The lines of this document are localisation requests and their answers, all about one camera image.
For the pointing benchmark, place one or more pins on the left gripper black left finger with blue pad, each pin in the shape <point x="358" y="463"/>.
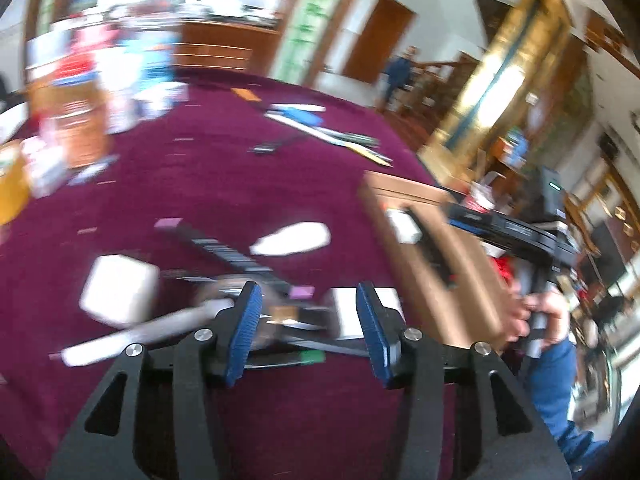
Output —
<point x="101" y="443"/>

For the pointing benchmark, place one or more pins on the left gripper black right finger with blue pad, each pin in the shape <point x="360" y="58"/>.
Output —
<point x="510" y="440"/>

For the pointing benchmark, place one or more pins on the white charger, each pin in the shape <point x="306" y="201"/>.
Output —
<point x="120" y="291"/>

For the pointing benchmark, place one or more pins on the black marker pink cap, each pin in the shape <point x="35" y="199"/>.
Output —
<point x="232" y="257"/>

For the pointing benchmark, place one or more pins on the small white bottle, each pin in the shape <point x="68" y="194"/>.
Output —
<point x="294" y="239"/>

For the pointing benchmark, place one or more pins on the black marker pen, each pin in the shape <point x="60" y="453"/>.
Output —
<point x="431" y="252"/>

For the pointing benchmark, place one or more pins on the white power adapter cube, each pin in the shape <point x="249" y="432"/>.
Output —
<point x="343" y="302"/>

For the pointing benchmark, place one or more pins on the blue sleeved forearm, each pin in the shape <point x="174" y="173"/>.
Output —
<point x="549" y="384"/>

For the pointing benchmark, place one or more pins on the person's right hand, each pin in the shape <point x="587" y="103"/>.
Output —
<point x="519" y="309"/>

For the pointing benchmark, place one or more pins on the cardboard tray box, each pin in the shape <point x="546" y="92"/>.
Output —
<point x="471" y="312"/>

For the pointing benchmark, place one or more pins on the green black pen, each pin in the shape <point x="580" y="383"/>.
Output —
<point x="362" y="139"/>

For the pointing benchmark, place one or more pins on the person in dark jacket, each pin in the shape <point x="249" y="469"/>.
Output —
<point x="398" y="71"/>

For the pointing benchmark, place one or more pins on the maroon table cloth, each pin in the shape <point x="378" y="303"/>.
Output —
<point x="323" y="421"/>

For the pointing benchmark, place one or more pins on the blue white pen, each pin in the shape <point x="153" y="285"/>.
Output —
<point x="306" y="114"/>

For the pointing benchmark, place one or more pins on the thin black pen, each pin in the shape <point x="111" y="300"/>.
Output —
<point x="272" y="147"/>

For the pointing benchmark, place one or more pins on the orange labelled jar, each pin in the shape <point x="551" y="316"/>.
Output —
<point x="70" y="109"/>

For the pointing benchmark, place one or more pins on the wooden sideboard cabinet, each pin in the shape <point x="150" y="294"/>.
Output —
<point x="226" y="46"/>

